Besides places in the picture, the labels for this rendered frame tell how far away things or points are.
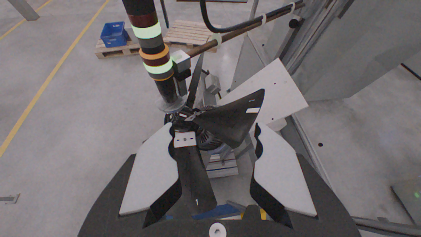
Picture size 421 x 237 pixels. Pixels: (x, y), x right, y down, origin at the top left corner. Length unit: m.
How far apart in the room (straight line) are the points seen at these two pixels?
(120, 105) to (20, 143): 1.36
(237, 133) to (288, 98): 0.31
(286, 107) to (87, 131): 2.40
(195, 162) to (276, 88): 0.44
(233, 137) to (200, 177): 0.24
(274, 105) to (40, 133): 2.95
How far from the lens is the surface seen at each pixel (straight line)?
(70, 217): 2.21
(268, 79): 0.63
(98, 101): 2.70
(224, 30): 0.31
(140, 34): 0.20
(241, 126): 0.31
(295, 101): 0.55
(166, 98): 0.28
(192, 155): 0.51
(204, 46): 0.28
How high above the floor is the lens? 1.68
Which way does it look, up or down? 60 degrees down
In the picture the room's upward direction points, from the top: 7 degrees clockwise
